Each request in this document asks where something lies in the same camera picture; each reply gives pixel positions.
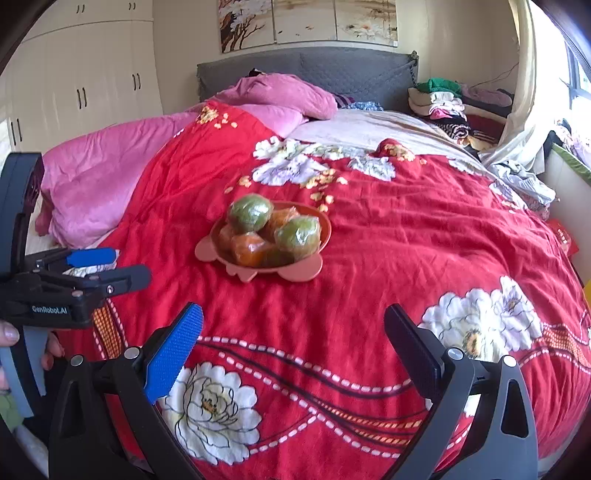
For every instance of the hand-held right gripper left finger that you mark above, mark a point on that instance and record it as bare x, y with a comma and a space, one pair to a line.
175, 355

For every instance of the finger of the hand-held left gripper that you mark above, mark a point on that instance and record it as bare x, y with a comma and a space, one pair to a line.
92, 257
124, 279

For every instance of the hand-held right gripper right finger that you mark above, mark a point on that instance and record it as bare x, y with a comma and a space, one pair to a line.
411, 350

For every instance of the pink plastic bowl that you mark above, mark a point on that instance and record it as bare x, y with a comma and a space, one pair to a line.
304, 272

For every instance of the green citrus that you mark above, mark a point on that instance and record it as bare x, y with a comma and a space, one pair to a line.
298, 235
249, 212

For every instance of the person's left hand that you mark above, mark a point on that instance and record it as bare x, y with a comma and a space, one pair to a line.
9, 333

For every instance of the pink fleece blanket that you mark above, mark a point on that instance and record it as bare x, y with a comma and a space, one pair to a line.
101, 175

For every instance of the red floral quilt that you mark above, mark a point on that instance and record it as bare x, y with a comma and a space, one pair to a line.
392, 221

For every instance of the white wardrobe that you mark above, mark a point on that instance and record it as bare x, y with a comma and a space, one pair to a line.
69, 69

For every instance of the person's green top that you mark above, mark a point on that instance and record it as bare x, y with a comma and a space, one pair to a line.
9, 410

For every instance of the red packet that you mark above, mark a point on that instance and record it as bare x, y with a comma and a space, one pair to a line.
561, 235

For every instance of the crumpled light clothes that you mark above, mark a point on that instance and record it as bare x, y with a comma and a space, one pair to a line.
521, 180

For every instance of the cream bed sheet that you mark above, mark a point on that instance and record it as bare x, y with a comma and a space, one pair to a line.
369, 127

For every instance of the pile of folded clothes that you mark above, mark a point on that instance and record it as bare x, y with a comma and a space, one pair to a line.
443, 106

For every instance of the pink pillow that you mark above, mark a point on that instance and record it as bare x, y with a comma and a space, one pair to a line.
286, 92

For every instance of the green trimmed window seat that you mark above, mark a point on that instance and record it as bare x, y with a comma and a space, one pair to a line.
572, 161

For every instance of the blue patterned cloth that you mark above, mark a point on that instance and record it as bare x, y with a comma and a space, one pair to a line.
364, 105

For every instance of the cream curtain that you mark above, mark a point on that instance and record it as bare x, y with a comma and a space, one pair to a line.
526, 92

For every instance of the grey padded headboard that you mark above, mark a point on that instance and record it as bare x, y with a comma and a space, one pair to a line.
323, 69

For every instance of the window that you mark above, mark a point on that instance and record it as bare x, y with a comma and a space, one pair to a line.
577, 69

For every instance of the floral wall painting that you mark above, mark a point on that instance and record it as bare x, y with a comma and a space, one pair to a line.
304, 21

